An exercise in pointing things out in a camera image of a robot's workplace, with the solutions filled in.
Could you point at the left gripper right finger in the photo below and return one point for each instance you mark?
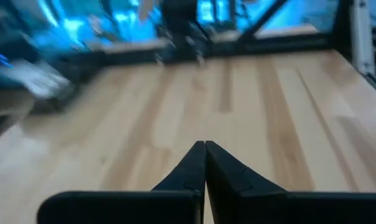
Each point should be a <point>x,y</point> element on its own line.
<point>228,180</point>

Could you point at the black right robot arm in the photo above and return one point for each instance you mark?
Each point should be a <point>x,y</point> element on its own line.
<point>181,28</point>

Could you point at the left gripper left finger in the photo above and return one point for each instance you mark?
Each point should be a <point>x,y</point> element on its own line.
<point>187,177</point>

